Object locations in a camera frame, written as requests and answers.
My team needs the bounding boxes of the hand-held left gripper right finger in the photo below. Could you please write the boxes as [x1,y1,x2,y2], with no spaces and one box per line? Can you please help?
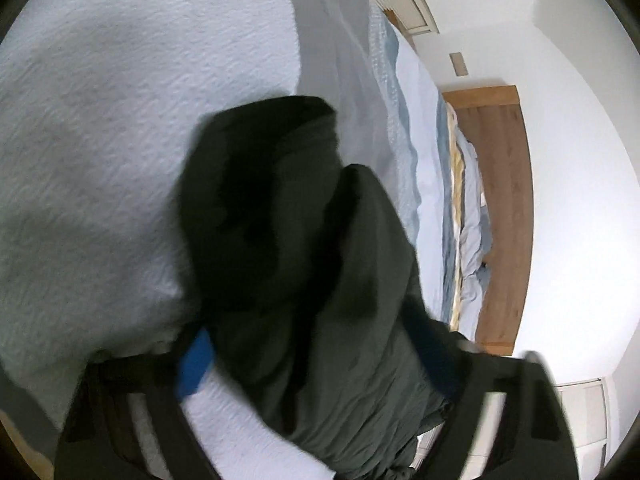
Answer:
[400,302,581,480]

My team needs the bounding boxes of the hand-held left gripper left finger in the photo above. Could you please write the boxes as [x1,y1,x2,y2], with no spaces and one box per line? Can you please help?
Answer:
[54,328,223,480]

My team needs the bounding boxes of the dark green jacket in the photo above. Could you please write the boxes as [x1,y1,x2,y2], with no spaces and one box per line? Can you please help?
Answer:
[180,95,461,480]

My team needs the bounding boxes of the white drawer cabinet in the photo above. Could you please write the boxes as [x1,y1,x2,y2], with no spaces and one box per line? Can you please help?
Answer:
[415,377,613,461]

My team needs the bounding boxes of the wooden headboard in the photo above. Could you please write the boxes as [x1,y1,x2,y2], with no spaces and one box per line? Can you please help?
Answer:
[442,85,535,357]

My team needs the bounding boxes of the light blue striped duvet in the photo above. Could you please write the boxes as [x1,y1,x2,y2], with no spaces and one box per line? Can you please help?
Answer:
[367,5,493,341]

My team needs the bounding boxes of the white textured bedspread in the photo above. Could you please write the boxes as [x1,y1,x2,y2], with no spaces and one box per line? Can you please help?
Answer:
[0,0,341,480]

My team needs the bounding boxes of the grey bed sheet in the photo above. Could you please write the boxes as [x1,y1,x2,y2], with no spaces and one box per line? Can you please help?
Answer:
[284,0,422,256]

